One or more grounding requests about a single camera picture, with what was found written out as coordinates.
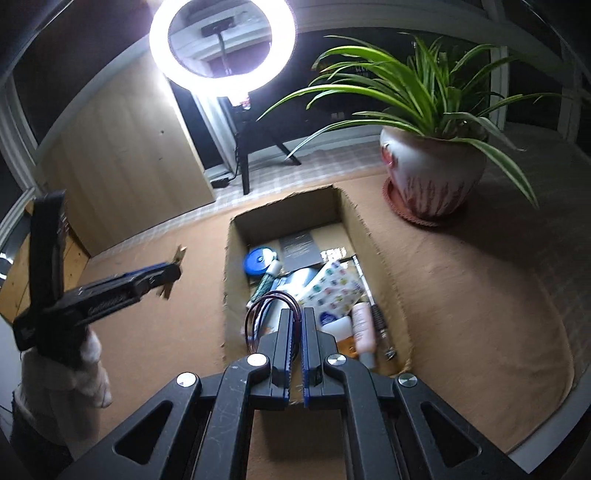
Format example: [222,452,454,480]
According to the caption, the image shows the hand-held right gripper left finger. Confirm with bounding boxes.
[55,308,296,480]

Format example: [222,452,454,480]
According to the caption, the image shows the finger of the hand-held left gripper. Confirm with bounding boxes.
[124,261,178,284]
[134,268,183,298]

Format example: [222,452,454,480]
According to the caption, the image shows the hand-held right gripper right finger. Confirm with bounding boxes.
[300,307,532,480]

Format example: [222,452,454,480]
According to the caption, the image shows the wooden clothespin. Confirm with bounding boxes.
[157,246,188,301]

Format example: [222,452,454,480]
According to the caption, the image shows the white charger plug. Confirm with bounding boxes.
[330,318,355,342]

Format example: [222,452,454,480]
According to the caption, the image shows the dark red hair ties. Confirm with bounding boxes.
[245,295,305,354]

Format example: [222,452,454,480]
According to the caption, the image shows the small pink bottle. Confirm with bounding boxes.
[351,302,377,369]

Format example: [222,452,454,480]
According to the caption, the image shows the green lip balm tube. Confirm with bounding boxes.
[247,260,283,309]

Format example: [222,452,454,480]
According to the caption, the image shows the cardboard box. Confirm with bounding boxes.
[223,185,414,377]

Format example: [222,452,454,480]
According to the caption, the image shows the patterned tissue packet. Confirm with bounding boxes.
[298,261,365,324]

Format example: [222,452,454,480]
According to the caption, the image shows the black gel pen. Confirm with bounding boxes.
[353,256,398,361]

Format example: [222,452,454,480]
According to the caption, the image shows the white sunscreen tube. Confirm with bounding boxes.
[252,268,324,337]

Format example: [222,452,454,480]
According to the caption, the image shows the blue round tape measure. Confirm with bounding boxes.
[243,248,278,278]

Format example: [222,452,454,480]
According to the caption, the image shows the black card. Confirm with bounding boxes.
[278,231,324,269]

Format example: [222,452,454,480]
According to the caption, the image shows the person's left forearm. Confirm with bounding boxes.
[13,330,113,411]

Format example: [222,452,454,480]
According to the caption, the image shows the wooden slat panel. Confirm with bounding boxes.
[0,203,90,324]

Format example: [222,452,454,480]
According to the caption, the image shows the light wooden board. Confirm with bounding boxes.
[34,58,218,259]

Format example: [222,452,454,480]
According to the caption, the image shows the black tripod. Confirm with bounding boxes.
[228,92,303,195]

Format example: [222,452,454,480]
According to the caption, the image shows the red pot saucer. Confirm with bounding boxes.
[382,178,467,227]

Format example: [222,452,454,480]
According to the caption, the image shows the checkered cloth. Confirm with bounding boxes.
[90,134,591,393]

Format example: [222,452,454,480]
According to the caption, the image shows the white and red flowerpot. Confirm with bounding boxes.
[379,124,488,220]

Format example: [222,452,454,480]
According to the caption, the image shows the black phone clamp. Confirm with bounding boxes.
[201,21,238,77]

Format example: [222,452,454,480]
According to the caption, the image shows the green spider plant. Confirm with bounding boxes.
[256,31,591,210]

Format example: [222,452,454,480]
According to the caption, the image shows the white ring light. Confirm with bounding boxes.
[148,0,297,99]

